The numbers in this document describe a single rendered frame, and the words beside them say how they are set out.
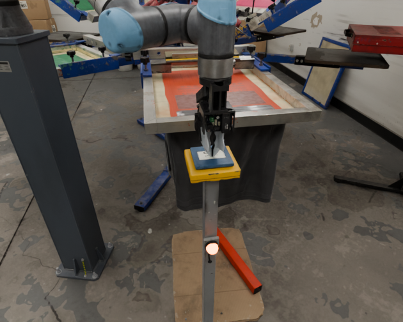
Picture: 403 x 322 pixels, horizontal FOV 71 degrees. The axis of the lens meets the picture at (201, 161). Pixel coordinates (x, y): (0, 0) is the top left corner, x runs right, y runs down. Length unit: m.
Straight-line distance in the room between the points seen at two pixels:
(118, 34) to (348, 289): 1.60
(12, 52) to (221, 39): 0.77
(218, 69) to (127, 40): 0.18
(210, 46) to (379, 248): 1.72
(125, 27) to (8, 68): 0.70
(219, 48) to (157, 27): 0.12
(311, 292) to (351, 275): 0.27
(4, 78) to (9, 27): 0.17
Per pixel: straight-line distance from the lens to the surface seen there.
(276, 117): 0.96
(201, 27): 0.60
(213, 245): 0.91
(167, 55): 1.43
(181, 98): 1.16
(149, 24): 0.58
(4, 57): 1.19
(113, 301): 1.64
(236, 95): 1.20
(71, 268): 1.79
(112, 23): 0.56
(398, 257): 2.07
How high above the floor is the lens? 1.36
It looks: 33 degrees down
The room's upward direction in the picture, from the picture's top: straight up
